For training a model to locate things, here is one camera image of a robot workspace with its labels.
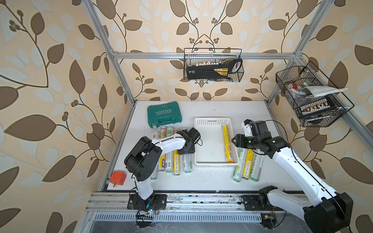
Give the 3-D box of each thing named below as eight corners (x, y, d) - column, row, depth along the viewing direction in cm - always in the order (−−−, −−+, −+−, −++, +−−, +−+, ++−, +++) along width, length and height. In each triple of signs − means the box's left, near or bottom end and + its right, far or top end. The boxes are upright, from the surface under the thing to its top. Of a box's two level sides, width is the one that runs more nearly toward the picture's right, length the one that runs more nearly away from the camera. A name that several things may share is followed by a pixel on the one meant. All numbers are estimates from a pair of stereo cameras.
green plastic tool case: (150, 129, 105) (148, 125, 101) (148, 110, 117) (147, 106, 113) (183, 122, 109) (182, 118, 105) (178, 105, 121) (177, 100, 117)
